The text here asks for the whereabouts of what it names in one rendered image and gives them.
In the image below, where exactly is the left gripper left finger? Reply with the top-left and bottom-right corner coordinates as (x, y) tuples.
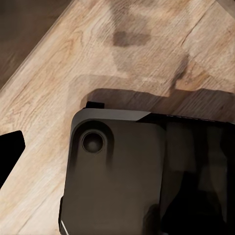
(0, 130), (25, 188)

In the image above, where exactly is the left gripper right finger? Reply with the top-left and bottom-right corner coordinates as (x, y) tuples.
(219, 130), (235, 169)

